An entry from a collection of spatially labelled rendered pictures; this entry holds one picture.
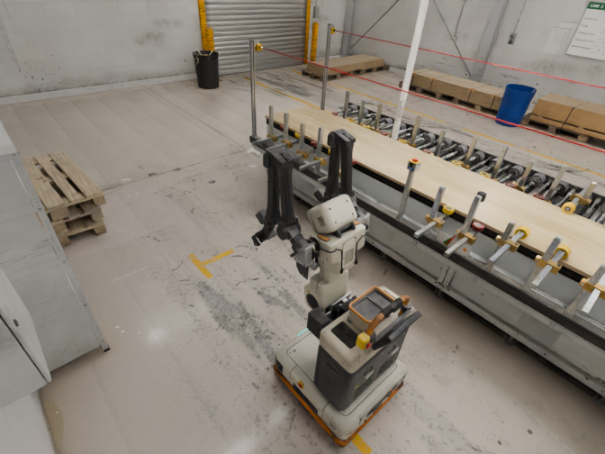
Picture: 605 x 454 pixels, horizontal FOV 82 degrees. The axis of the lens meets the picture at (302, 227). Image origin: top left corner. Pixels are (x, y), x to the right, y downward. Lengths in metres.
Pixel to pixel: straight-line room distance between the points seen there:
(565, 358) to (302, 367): 1.90
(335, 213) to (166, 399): 1.69
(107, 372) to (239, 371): 0.90
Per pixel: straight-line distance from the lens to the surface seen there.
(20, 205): 2.22
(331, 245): 1.71
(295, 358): 2.41
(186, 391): 2.68
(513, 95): 8.12
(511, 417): 2.98
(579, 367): 3.27
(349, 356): 1.82
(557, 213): 3.33
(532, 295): 2.72
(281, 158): 1.60
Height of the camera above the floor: 2.31
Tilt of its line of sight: 37 degrees down
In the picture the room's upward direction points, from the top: 4 degrees clockwise
